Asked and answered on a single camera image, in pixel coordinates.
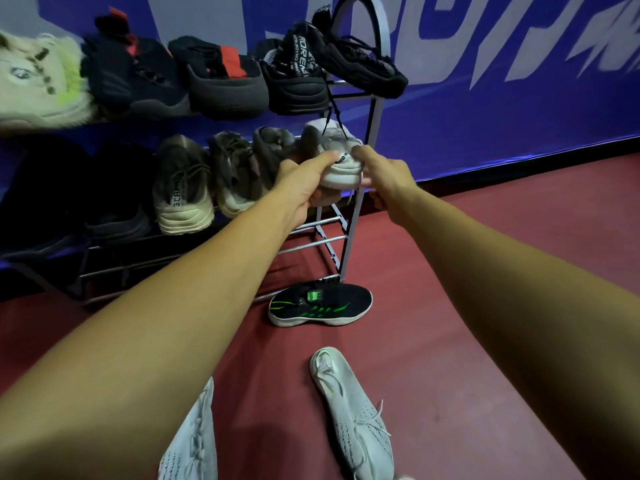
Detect person's right hand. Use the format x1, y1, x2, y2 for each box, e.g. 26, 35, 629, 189
351, 144, 422, 227

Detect person's left hand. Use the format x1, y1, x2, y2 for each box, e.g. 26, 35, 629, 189
272, 150, 341, 231

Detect grey metal shoe rack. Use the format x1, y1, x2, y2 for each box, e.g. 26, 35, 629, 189
0, 0, 392, 307

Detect grey white sneaker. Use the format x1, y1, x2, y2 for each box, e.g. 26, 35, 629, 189
251, 125, 343, 208
299, 118, 365, 191

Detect tan chunky sneaker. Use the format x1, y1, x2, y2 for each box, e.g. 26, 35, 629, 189
151, 134, 216, 236
207, 130, 262, 219

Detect black strap sneaker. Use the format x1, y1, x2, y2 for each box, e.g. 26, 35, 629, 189
255, 20, 349, 141

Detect black green sneaker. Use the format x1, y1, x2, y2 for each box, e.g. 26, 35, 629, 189
267, 280, 374, 329

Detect plain black shoe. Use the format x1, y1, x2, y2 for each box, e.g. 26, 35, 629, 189
311, 3, 409, 99

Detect black orange sneaker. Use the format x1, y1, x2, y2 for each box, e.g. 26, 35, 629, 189
83, 141, 157, 244

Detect white knit sneaker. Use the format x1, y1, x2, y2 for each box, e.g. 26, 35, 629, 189
309, 347, 396, 480
157, 377, 219, 480

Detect black shoe orange marks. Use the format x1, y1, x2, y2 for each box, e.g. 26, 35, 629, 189
0, 136, 92, 259

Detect beige sneaker green stripe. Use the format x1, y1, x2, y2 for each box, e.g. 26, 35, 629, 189
0, 29, 97, 131

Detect person's right forearm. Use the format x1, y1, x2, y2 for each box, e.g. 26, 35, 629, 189
395, 187, 640, 480

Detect person's left forearm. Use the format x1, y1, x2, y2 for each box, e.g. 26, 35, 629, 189
0, 189, 301, 480

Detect blue printed wall banner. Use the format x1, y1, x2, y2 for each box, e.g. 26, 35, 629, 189
0, 0, 640, 195

